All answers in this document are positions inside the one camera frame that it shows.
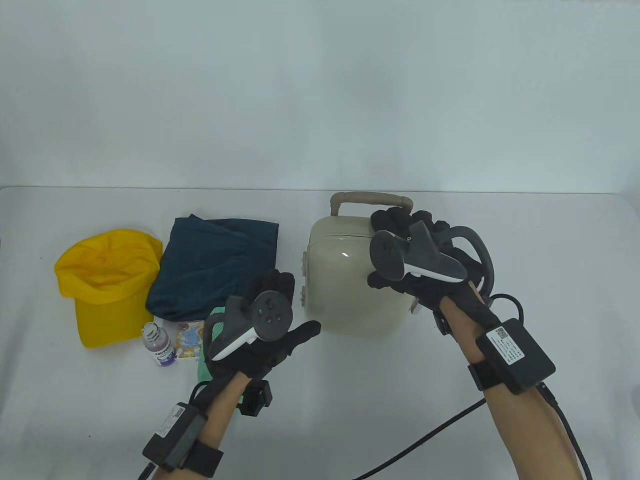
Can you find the person's left hand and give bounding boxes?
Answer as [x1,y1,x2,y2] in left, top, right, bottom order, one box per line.
[202,270,321,385]

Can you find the black wrist sensor box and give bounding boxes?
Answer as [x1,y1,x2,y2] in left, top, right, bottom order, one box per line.
[142,402,209,472]
[475,318,557,392]

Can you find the yellow baseball cap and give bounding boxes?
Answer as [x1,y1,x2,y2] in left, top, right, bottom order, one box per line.
[54,229,164,349]

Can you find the green mesh bag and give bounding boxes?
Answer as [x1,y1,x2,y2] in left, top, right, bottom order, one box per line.
[197,306,247,385]

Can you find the beige hard-shell suitcase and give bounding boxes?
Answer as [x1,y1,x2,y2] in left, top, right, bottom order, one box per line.
[301,191,419,339]

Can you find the black wrist strap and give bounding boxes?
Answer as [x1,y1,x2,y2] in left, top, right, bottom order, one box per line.
[175,441,224,477]
[467,360,506,392]

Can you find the small floral tissue packet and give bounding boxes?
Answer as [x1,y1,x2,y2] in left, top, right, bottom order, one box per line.
[175,320,206,362]

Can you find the person's left forearm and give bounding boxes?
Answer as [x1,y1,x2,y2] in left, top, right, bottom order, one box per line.
[190,372,252,480]

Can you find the small purple liquid bottle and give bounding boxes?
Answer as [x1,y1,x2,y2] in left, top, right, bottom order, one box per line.
[143,322,177,369]

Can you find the person's right hand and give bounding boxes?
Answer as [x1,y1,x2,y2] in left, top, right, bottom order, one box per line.
[367,207,489,314]

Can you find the dark teal folded garment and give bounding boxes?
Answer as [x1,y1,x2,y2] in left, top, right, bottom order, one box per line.
[145,214,280,323]

